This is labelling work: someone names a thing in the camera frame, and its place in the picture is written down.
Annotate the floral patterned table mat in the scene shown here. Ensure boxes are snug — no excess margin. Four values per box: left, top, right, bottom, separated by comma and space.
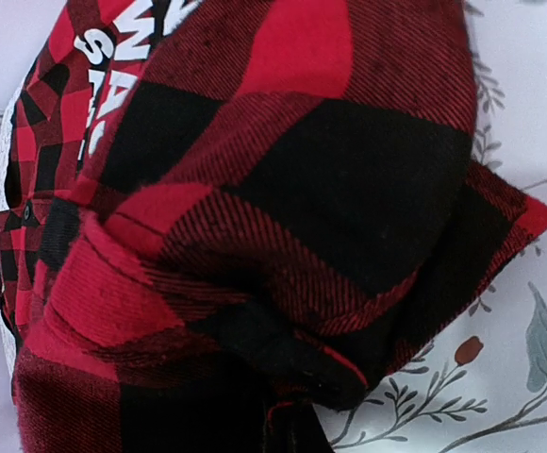
0, 0, 547, 453

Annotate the red black plaid shirt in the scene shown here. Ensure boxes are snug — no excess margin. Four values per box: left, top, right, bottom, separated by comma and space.
0, 0, 547, 453

